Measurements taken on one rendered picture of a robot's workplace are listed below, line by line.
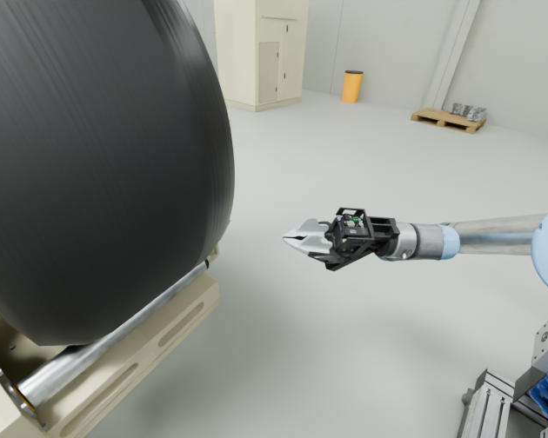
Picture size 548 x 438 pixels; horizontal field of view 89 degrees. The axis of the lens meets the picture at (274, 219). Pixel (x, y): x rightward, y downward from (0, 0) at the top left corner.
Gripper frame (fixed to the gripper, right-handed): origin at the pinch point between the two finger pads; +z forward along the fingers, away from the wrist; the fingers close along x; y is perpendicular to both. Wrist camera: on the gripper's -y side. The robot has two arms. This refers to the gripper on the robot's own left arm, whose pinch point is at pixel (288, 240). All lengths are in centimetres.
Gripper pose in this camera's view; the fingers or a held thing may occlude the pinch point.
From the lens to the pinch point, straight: 55.0
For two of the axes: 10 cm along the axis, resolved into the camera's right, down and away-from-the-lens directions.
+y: 2.1, -5.8, -7.9
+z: -9.8, -0.6, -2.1
